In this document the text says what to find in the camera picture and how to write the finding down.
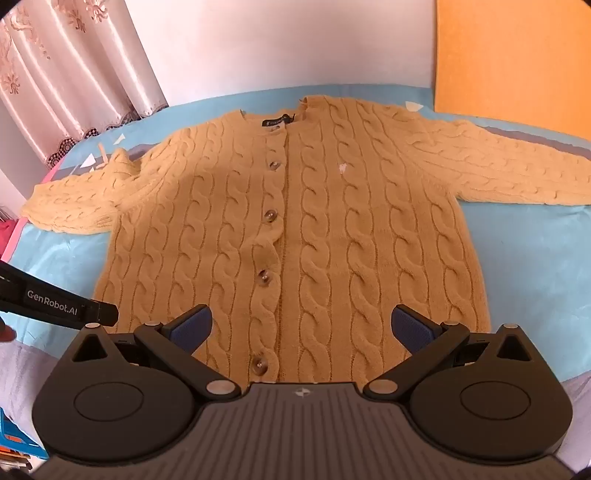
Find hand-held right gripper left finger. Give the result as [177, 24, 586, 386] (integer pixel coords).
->
[73, 305, 242, 401]

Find orange wooden board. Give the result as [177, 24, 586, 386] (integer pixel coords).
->
[433, 0, 591, 163]

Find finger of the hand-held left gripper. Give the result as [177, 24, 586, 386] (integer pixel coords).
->
[91, 300, 120, 326]

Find blue and grey printed bedsheet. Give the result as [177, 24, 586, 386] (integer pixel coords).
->
[0, 84, 591, 418]

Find pink mattress edge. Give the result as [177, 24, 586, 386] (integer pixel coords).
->
[0, 164, 63, 265]

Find mustard cable-knit cardigan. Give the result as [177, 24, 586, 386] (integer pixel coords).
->
[21, 95, 591, 385]

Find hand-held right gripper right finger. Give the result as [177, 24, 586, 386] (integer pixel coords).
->
[364, 305, 533, 407]

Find pink clothes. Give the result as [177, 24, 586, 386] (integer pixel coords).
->
[0, 219, 20, 260]

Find blue box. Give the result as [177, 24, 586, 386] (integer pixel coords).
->
[0, 406, 49, 464]

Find pink embroidered curtain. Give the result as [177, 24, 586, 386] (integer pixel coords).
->
[0, 0, 170, 169]

